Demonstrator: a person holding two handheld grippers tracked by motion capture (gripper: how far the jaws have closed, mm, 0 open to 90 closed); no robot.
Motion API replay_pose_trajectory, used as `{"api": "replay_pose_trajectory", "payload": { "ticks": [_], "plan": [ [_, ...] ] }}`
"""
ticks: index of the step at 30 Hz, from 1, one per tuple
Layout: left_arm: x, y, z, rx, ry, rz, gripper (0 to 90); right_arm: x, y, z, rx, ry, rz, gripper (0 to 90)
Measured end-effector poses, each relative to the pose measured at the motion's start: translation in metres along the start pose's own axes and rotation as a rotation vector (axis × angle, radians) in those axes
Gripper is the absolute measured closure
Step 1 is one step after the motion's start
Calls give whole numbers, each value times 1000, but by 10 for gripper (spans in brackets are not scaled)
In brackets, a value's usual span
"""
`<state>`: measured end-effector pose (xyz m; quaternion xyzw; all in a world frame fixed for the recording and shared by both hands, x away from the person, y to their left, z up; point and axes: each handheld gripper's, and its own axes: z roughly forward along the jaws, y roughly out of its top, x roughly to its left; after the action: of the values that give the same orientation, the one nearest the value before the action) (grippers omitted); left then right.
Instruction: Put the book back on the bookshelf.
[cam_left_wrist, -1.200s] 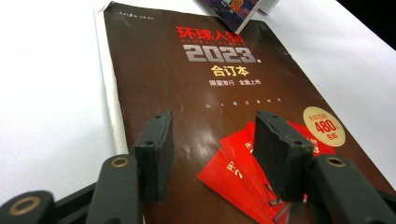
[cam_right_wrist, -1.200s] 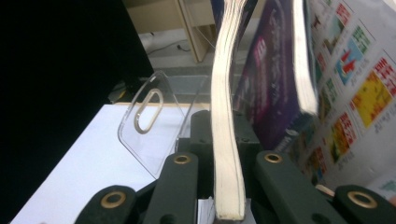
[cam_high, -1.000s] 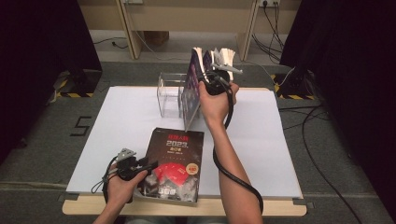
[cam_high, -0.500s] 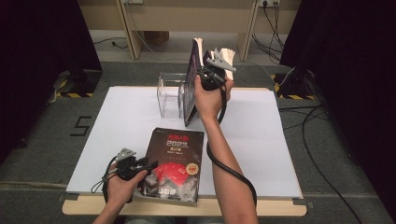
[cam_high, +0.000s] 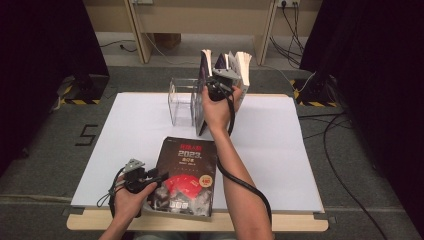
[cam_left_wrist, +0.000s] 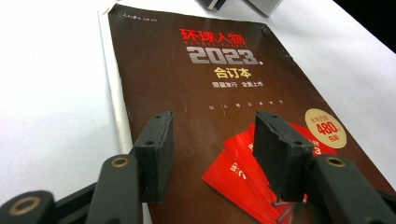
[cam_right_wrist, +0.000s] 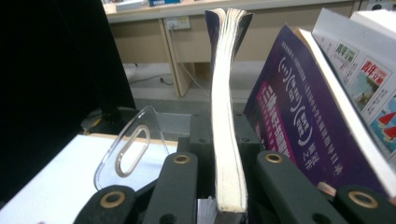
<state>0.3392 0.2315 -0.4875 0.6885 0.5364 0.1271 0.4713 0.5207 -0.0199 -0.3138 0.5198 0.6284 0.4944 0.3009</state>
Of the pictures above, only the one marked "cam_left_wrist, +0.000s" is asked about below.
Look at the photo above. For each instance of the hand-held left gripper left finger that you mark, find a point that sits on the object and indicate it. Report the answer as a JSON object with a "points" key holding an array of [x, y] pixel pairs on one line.
{"points": [[155, 161]]}

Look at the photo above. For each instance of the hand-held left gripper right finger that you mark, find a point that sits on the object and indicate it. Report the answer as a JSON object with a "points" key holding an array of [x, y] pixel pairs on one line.
{"points": [[280, 155]]}

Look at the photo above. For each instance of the dark brown magazine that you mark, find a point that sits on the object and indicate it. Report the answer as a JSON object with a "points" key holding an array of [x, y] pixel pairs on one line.
{"points": [[202, 93]]}

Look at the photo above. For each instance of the white table board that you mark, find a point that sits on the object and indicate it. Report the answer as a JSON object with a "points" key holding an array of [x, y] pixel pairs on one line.
{"points": [[46, 93]]}

